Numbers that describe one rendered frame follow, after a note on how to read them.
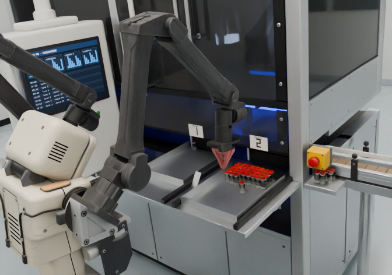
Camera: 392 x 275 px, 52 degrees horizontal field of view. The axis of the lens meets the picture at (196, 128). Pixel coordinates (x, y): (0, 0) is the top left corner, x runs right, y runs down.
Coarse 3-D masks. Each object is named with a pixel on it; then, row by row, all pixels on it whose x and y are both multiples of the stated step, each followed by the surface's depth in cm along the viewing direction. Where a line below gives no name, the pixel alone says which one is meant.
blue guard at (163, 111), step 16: (160, 96) 196; (176, 96) 189; (160, 112) 200; (176, 112) 193; (192, 112) 186; (208, 112) 180; (256, 112) 163; (272, 112) 158; (176, 128) 196; (208, 128) 183; (240, 128) 171; (256, 128) 166; (272, 128) 160; (272, 144) 163; (288, 144) 159
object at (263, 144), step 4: (252, 136) 168; (256, 136) 167; (252, 140) 169; (256, 140) 167; (264, 140) 165; (252, 144) 169; (256, 144) 168; (260, 144) 167; (264, 144) 165; (252, 148) 170; (256, 148) 169; (260, 148) 167; (264, 148) 166
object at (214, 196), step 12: (228, 168) 175; (216, 180) 169; (192, 192) 158; (204, 192) 161; (216, 192) 160; (228, 192) 159; (252, 192) 157; (264, 192) 150; (192, 204) 150; (204, 204) 146; (216, 204) 152; (228, 204) 151; (240, 204) 150; (252, 204) 144; (216, 216) 144; (228, 216) 140; (240, 216) 139
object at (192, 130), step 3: (189, 126) 190; (192, 126) 188; (195, 126) 187; (198, 126) 186; (201, 126) 185; (189, 129) 191; (192, 129) 189; (195, 129) 188; (198, 129) 187; (201, 129) 186; (189, 132) 191; (192, 132) 190; (195, 132) 189; (198, 132) 187; (201, 132) 186; (192, 135) 190; (195, 135) 189; (198, 135) 188; (201, 135) 187
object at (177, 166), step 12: (168, 156) 195; (180, 156) 197; (192, 156) 195; (204, 156) 194; (156, 168) 186; (168, 168) 185; (180, 168) 184; (192, 168) 182; (204, 168) 176; (168, 180) 172; (180, 180) 167
